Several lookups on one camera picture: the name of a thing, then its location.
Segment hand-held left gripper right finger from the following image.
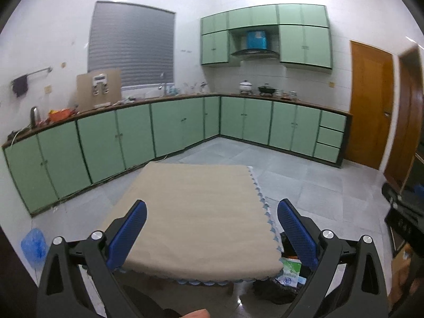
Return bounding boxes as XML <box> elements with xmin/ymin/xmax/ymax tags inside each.
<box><xmin>277</xmin><ymin>199</ymin><xmax>389</xmax><ymax>318</ymax></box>

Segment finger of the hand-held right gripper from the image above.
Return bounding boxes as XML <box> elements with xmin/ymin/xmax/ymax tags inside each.
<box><xmin>382</xmin><ymin>183</ymin><xmax>424</xmax><ymax>213</ymax></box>

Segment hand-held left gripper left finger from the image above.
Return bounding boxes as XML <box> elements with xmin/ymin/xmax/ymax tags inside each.
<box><xmin>36</xmin><ymin>200</ymin><xmax>148</xmax><ymax>318</ymax></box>

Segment bin with black bag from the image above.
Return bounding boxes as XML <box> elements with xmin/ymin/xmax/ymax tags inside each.
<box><xmin>253</xmin><ymin>232</ymin><xmax>319</xmax><ymax>305</ymax></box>

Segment person's left hand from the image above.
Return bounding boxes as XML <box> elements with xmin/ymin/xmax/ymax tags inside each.
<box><xmin>180</xmin><ymin>309</ymin><xmax>211</xmax><ymax>318</ymax></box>

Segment beige tablecloth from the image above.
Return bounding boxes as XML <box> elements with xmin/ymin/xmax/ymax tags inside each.
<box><xmin>96</xmin><ymin>163</ymin><xmax>284</xmax><ymax>282</ymax></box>

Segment open wooden door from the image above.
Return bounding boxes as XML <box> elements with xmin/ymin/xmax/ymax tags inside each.
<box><xmin>384</xmin><ymin>45</ymin><xmax>424</xmax><ymax>190</ymax></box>

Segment green base cabinets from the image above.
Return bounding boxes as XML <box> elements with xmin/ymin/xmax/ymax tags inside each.
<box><xmin>2</xmin><ymin>93</ymin><xmax>354</xmax><ymax>218</ymax></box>

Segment blue plastic bag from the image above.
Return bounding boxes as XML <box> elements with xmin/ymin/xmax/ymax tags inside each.
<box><xmin>20</xmin><ymin>228</ymin><xmax>47</xmax><ymax>269</ymax></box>

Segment orange basin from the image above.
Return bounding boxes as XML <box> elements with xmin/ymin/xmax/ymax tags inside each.
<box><xmin>48</xmin><ymin>108</ymin><xmax>75</xmax><ymax>122</ymax></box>

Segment cardboard board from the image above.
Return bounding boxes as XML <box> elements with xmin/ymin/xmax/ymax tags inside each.
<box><xmin>76</xmin><ymin>68</ymin><xmax>122</xmax><ymax>110</ymax></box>

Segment dark cloth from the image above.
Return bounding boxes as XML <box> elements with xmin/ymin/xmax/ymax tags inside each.
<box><xmin>12</xmin><ymin>76</ymin><xmax>29</xmax><ymax>98</ymax></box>

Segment range hood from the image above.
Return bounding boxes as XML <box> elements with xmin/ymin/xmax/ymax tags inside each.
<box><xmin>231</xmin><ymin>49</ymin><xmax>279</xmax><ymax>57</ymax></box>

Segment grey window blind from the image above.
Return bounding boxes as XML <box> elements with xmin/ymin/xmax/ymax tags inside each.
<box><xmin>87</xmin><ymin>1</ymin><xmax>175</xmax><ymax>89</ymax></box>

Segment blue box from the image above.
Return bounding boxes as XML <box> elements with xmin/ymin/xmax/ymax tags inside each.
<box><xmin>246</xmin><ymin>30</ymin><xmax>268</xmax><ymax>50</ymax></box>

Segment green wall cabinets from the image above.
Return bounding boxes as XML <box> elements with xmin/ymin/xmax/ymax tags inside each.
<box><xmin>200</xmin><ymin>4</ymin><xmax>333</xmax><ymax>70</ymax></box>

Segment metal towel rail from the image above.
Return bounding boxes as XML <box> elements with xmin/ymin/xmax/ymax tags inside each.
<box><xmin>11</xmin><ymin>67</ymin><xmax>53</xmax><ymax>83</ymax></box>

